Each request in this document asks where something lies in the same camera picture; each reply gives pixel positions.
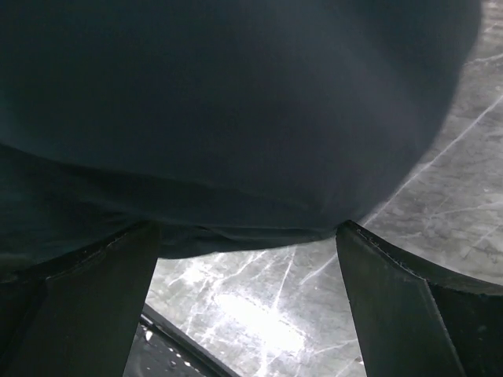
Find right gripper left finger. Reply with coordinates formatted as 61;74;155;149
1;223;160;377

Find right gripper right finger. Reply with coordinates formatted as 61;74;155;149
336;221;502;377

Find dark navy shorts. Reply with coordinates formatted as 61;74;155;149
1;1;483;272

